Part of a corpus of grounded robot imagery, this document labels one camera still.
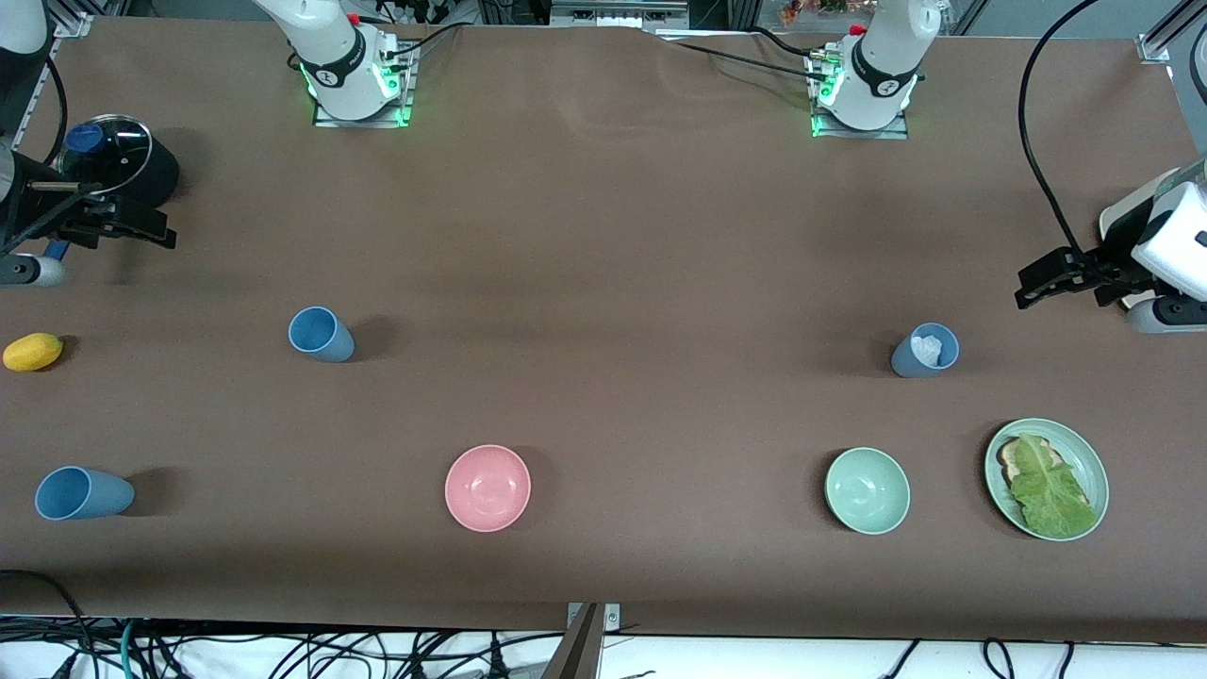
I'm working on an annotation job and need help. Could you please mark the grey electronics box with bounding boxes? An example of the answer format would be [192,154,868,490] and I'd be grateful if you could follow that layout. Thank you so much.
[550,0,689,27]

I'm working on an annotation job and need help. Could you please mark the yellow lemon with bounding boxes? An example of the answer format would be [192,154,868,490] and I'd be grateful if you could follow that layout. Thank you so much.
[3,332,64,373]

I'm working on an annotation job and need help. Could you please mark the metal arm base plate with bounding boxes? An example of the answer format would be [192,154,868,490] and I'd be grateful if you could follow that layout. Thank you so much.
[313,42,416,128]
[811,52,911,141]

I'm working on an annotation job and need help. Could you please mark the black pot with blue handle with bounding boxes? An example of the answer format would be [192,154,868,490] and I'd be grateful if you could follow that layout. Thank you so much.
[45,115,180,262]

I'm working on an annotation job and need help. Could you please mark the grey metal post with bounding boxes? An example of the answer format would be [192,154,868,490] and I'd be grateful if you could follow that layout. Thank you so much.
[540,604,604,679]

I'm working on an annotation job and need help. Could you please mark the black base cable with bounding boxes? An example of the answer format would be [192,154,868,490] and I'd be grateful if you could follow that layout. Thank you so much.
[750,26,831,59]
[674,40,826,81]
[382,24,463,72]

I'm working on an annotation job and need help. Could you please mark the toasted bread slice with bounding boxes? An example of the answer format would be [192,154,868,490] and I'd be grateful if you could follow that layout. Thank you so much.
[998,436,1090,501]

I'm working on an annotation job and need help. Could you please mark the green lettuce leaf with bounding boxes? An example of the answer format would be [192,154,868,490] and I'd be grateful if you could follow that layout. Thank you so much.
[1009,434,1100,538]

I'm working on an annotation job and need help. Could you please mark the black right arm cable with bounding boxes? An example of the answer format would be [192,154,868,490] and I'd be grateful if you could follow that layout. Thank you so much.
[0,57,100,257]

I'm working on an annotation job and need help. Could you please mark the green plate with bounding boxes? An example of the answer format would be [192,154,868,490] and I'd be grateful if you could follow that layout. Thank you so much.
[984,418,1110,542]

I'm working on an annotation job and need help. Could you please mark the orange artificial flowers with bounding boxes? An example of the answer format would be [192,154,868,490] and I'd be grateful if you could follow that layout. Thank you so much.
[778,0,850,25]

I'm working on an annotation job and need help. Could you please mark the mint green bowl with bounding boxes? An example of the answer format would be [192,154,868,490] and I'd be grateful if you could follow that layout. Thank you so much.
[824,446,912,536]

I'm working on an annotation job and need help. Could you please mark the pink bowl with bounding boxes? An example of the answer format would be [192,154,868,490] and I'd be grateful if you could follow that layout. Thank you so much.
[444,444,532,533]

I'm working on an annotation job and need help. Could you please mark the blue cup with tissue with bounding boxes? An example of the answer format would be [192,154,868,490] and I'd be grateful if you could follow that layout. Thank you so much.
[890,322,961,379]

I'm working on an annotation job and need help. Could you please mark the thick black floor cable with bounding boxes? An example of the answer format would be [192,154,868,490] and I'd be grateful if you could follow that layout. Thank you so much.
[0,569,91,661]

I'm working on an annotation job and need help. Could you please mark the brown table cover cloth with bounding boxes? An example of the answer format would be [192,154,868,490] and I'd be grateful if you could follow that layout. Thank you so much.
[0,17,1207,642]

